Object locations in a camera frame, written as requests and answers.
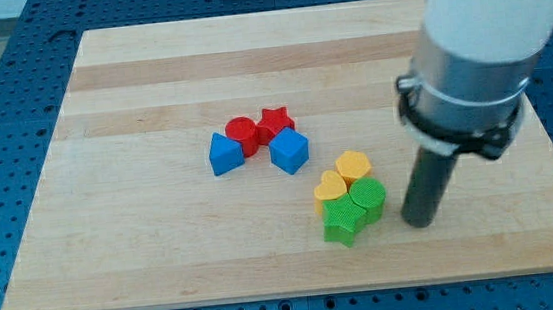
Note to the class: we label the green cylinder block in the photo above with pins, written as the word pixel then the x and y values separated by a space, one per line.
pixel 369 194

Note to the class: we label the red star block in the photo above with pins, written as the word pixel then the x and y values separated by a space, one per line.
pixel 272 122

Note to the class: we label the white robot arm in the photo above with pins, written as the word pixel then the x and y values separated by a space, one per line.
pixel 490 30

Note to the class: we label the blue cube block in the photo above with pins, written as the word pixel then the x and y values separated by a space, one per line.
pixel 289 150

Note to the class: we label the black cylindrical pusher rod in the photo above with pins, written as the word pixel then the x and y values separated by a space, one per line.
pixel 429 178

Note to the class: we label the blue triangular prism block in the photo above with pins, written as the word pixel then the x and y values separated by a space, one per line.
pixel 225 154

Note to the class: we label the red cylinder block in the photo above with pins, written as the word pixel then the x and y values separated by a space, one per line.
pixel 243 130

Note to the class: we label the green star block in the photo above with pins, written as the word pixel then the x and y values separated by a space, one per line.
pixel 343 220

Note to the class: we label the yellow heart block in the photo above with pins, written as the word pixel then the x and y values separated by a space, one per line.
pixel 332 186

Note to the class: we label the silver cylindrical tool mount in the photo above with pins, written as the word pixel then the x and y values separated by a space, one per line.
pixel 452 105

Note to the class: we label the wooden board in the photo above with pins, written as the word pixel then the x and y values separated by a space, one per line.
pixel 128 214

